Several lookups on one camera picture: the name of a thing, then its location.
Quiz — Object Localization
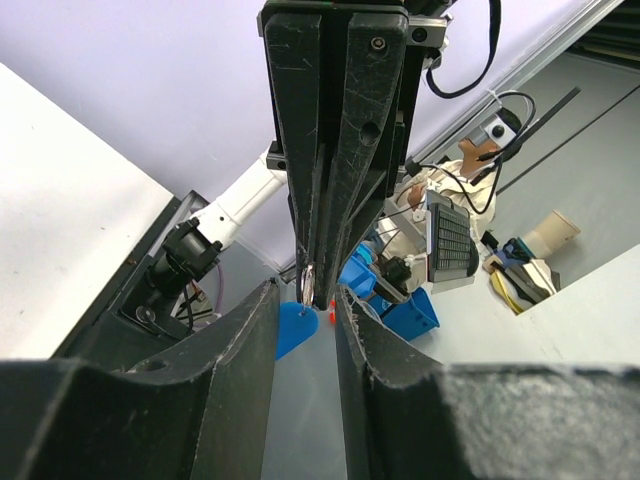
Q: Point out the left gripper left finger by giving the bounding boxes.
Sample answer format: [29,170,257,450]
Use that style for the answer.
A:
[1,280,280,479]

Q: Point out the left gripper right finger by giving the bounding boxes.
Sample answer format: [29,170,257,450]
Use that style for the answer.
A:
[335,287,639,479]

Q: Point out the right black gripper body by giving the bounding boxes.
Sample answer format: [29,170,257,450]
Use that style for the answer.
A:
[258,1,450,198]

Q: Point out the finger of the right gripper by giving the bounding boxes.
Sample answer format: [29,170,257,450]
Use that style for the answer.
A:
[314,12,406,310]
[263,12,325,305]

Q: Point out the silver key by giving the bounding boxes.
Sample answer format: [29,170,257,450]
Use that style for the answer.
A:
[300,264,315,307]

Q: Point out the blue key tag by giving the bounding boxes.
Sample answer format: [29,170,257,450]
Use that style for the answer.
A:
[276,302,319,360]

